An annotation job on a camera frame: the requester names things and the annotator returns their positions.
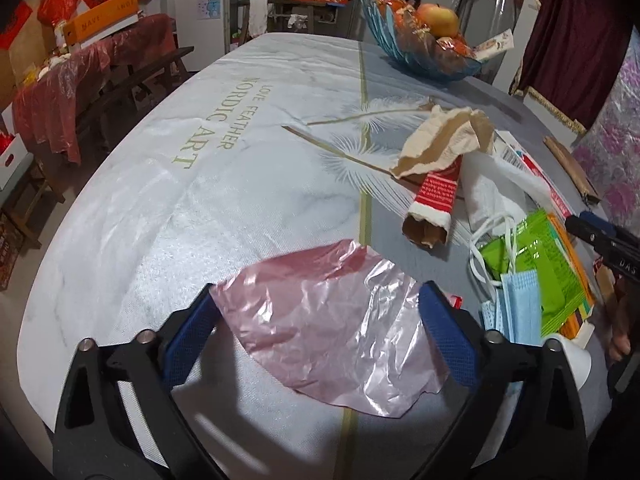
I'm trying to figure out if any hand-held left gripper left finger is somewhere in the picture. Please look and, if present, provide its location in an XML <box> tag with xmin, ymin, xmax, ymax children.
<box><xmin>52</xmin><ymin>282</ymin><xmax>226</xmax><ymax>480</ymax></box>

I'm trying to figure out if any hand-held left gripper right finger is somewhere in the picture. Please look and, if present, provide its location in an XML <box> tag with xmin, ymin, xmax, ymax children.
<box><xmin>419</xmin><ymin>281</ymin><xmax>588</xmax><ymax>480</ymax></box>

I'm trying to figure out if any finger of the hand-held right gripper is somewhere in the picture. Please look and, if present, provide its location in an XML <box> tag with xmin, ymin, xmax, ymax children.
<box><xmin>579</xmin><ymin>211</ymin><xmax>631</xmax><ymax>237</ymax></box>
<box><xmin>565</xmin><ymin>216</ymin><xmax>621</xmax><ymax>257</ymax></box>

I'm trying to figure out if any green packet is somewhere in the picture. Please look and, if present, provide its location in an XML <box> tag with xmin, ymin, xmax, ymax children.
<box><xmin>477</xmin><ymin>209</ymin><xmax>588</xmax><ymax>333</ymax></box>

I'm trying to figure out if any brown paper envelope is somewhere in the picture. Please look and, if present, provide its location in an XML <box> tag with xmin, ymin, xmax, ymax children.
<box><xmin>494</xmin><ymin>130</ymin><xmax>576</xmax><ymax>218</ymax></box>

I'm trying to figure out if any pink plastic bag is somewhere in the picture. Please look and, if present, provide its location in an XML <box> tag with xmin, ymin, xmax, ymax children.
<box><xmin>210</xmin><ymin>240</ymin><xmax>463</xmax><ymax>418</ymax></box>

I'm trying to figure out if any person's right hand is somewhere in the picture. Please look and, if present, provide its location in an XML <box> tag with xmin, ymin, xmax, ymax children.
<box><xmin>607</xmin><ymin>287</ymin><xmax>640</xmax><ymax>363</ymax></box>

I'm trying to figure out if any orange packet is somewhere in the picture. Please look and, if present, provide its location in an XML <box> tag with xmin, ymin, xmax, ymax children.
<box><xmin>547</xmin><ymin>215</ymin><xmax>598</xmax><ymax>341</ymax></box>

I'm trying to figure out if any brown phone case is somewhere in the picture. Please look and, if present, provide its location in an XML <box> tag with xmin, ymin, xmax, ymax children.
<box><xmin>543</xmin><ymin>136</ymin><xmax>601</xmax><ymax>205</ymax></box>

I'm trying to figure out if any floral plastic cloth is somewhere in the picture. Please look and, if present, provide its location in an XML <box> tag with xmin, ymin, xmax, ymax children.
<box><xmin>572</xmin><ymin>40</ymin><xmax>640</xmax><ymax>236</ymax></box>

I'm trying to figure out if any blue face mask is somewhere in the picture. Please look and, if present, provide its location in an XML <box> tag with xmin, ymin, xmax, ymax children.
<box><xmin>480</xmin><ymin>270</ymin><xmax>543</xmax><ymax>346</ymax></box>

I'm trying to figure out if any white face mask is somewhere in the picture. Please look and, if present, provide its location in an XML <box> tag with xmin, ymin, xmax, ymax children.
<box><xmin>459</xmin><ymin>152</ymin><xmax>553</xmax><ymax>291</ymax></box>

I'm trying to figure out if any white paper cup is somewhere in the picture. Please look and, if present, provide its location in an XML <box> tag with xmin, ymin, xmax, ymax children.
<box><xmin>542</xmin><ymin>335</ymin><xmax>593</xmax><ymax>391</ymax></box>

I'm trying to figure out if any feather print tablecloth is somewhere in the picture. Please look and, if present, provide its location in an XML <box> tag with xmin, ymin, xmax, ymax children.
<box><xmin>20</xmin><ymin>32</ymin><xmax>616</xmax><ymax>480</ymax></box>

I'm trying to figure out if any brown paper tube red label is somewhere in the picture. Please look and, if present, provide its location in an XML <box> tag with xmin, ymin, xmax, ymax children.
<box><xmin>402</xmin><ymin>167</ymin><xmax>461</xmax><ymax>248</ymax></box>

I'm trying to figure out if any crumpled brown paper bag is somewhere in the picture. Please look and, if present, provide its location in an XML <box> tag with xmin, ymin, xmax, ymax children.
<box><xmin>390</xmin><ymin>105</ymin><xmax>496</xmax><ymax>181</ymax></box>

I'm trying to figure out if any dark red curtain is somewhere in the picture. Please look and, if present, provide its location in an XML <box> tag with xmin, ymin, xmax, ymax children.
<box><xmin>510</xmin><ymin>0</ymin><xmax>636</xmax><ymax>133</ymax></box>

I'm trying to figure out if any white packet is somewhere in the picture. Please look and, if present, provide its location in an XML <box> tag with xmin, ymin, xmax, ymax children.
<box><xmin>472</xmin><ymin>29</ymin><xmax>515</xmax><ymax>61</ymax></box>

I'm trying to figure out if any blue glass fruit bowl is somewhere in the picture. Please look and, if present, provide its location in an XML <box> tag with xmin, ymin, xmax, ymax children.
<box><xmin>360</xmin><ymin>0</ymin><xmax>483</xmax><ymax>81</ymax></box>

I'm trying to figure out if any white cardboard box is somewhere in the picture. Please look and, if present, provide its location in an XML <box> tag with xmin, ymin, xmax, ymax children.
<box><xmin>0</xmin><ymin>130</ymin><xmax>36</xmax><ymax>198</ymax></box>

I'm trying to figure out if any apple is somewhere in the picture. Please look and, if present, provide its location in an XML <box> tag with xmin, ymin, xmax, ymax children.
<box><xmin>416</xmin><ymin>2</ymin><xmax>460</xmax><ymax>38</ymax></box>

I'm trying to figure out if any wooden bench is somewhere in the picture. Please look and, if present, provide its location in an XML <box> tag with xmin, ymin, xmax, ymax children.
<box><xmin>75</xmin><ymin>46</ymin><xmax>196</xmax><ymax>146</ymax></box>

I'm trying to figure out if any red-covered side table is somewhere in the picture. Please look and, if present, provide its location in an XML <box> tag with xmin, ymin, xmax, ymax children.
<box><xmin>12</xmin><ymin>14</ymin><xmax>176</xmax><ymax>166</ymax></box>

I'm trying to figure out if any white fridge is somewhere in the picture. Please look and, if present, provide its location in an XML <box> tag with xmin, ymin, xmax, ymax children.
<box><xmin>172</xmin><ymin>0</ymin><xmax>231</xmax><ymax>46</ymax></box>

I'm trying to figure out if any wooden chair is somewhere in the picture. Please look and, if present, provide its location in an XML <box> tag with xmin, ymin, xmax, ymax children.
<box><xmin>234</xmin><ymin>0</ymin><xmax>273</xmax><ymax>46</ymax></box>

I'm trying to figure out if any white cloth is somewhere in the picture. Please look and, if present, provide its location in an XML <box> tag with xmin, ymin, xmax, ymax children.
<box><xmin>248</xmin><ymin>0</ymin><xmax>271</xmax><ymax>36</ymax></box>

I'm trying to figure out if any orange long box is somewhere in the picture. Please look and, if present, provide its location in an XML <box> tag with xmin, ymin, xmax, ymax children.
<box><xmin>62</xmin><ymin>0</ymin><xmax>141</xmax><ymax>51</ymax></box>

